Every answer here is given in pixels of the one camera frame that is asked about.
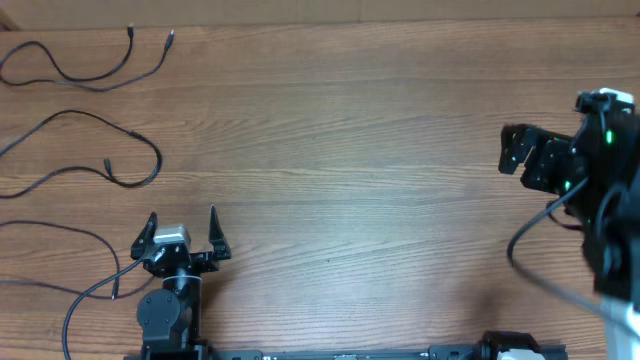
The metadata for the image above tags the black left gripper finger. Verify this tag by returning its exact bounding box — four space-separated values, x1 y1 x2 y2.
208 205 231 260
130 212 158 258

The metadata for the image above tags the black usb cable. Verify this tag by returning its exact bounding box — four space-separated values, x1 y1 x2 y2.
0 22 175 94
0 219 156 301
0 108 164 200

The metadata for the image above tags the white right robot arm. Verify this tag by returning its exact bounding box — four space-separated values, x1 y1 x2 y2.
498 88 639 359

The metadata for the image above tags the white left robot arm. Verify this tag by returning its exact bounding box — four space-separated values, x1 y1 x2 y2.
61 207 231 360

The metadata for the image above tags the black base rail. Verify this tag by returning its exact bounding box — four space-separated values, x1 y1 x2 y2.
124 329 569 360

